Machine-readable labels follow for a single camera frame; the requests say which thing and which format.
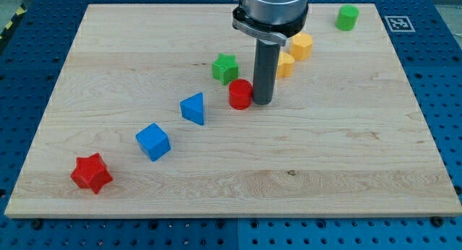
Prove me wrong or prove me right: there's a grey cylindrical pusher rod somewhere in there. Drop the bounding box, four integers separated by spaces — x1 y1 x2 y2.
252 39 280 105

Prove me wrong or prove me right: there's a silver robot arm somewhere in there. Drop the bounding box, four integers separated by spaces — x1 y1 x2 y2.
232 0 309 105

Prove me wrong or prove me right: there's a yellow heart block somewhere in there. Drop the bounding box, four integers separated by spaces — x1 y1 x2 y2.
276 52 295 79

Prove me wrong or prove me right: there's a yellow hexagon block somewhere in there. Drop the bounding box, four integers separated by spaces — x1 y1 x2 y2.
289 33 313 61

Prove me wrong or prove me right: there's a green star block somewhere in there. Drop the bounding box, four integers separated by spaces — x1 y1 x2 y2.
212 53 239 85

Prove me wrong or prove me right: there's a red cylinder block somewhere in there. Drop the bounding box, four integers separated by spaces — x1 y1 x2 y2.
229 79 253 110

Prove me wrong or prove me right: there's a green cylinder block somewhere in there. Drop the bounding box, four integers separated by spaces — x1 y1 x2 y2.
335 4 359 31

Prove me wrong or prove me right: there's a blue triangle block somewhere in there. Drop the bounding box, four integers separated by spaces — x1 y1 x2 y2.
180 92 204 126

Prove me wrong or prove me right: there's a light wooden board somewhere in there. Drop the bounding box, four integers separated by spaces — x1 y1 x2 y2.
5 4 461 219

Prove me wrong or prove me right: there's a white fiducial marker tag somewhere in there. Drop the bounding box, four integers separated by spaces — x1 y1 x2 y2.
385 15 415 33

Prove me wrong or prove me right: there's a blue cube block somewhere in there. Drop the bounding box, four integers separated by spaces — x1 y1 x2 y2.
135 123 171 162

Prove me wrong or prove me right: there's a red star block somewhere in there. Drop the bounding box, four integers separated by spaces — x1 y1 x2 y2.
70 152 113 194

